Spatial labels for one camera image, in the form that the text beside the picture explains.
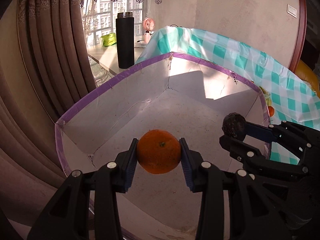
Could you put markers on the lone dark water chestnut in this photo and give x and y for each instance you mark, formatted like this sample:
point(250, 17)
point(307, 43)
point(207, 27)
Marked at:
point(234, 126)

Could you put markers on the black thermos bottle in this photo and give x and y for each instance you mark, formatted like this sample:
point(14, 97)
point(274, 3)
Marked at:
point(125, 39)

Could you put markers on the pink desk fan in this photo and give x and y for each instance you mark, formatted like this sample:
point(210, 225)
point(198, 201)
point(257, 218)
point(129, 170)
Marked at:
point(148, 25)

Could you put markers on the large orange mandarin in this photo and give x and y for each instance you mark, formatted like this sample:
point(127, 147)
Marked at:
point(158, 152)

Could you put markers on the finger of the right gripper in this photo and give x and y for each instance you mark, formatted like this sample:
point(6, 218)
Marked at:
point(267, 134)
point(251, 158)

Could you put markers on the white wall switch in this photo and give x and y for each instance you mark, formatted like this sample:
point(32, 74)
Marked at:
point(292, 11)

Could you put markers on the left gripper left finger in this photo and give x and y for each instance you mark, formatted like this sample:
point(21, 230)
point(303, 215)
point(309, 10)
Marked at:
point(66, 214)

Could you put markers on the green apple wedge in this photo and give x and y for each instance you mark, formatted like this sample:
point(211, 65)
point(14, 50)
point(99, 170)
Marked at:
point(266, 96)

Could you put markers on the brown curtain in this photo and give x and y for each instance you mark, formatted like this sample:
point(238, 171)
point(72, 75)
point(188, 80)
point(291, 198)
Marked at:
point(44, 72)

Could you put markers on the red wooden door frame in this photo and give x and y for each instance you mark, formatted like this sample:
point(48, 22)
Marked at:
point(300, 36)

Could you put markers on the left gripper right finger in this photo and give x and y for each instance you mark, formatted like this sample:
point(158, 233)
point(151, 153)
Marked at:
point(251, 213)

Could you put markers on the green packet on sill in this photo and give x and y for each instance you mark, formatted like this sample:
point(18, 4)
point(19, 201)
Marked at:
point(108, 39)

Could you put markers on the teal white checkered tablecloth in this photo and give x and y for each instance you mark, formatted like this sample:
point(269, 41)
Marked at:
point(292, 99)

